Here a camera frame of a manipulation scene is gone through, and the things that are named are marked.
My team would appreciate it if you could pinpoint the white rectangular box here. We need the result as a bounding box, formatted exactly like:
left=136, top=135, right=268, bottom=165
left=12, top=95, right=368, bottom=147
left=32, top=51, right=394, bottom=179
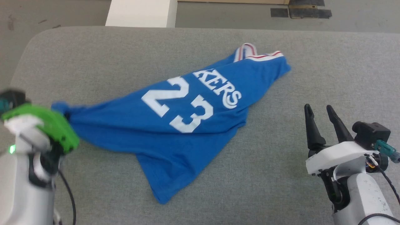
left=105, top=0, right=178, bottom=28

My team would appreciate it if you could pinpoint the large black floor patch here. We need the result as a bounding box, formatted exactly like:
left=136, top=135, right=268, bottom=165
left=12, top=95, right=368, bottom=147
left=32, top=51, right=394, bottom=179
left=288, top=0, right=332, bottom=19

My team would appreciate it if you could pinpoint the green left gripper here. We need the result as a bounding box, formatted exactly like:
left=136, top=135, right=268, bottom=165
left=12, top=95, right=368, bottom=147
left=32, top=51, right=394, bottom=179
left=1, top=103, right=80, bottom=154

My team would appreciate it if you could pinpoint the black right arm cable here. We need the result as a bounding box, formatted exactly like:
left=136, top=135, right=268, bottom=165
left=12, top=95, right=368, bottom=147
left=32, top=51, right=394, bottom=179
left=358, top=156, right=400, bottom=225

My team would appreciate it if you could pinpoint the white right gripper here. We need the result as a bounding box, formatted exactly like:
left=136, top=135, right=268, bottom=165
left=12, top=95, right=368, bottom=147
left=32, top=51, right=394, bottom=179
left=304, top=104, right=379, bottom=175

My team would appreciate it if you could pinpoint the teal right cable connector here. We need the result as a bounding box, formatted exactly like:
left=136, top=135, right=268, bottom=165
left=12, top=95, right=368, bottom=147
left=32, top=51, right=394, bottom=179
left=374, top=140, right=400, bottom=163

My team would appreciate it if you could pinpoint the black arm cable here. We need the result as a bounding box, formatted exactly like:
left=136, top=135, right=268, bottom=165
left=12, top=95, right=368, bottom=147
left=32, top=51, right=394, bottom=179
left=57, top=169, right=77, bottom=225
left=358, top=156, right=400, bottom=225

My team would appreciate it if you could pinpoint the blue basketball jersey white trim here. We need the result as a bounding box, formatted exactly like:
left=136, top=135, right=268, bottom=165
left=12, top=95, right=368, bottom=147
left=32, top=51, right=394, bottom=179
left=51, top=43, right=292, bottom=204

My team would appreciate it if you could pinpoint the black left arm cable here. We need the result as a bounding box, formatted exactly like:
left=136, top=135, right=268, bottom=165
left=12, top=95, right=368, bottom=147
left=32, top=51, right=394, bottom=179
left=57, top=169, right=77, bottom=225

